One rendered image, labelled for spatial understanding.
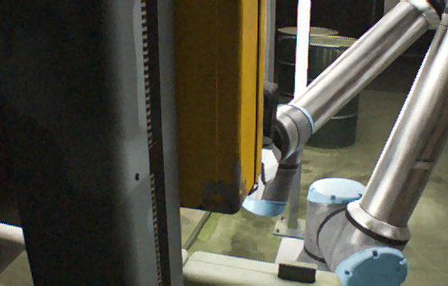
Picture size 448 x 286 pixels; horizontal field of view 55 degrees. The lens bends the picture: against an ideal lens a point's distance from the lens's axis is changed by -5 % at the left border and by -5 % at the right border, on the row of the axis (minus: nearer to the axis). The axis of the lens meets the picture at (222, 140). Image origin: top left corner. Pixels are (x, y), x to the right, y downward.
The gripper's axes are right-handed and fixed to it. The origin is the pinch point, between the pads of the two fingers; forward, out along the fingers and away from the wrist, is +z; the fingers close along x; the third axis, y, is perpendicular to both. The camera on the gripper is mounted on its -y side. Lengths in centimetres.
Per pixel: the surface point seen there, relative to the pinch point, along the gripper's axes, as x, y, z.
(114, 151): -11.6, -14.1, 37.3
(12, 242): 13.9, 11.6, 19.1
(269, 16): 87, -8, -247
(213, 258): -8.2, 4.6, 13.5
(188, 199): -11.9, -9.8, 30.5
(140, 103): -11.3, -15.6, 35.7
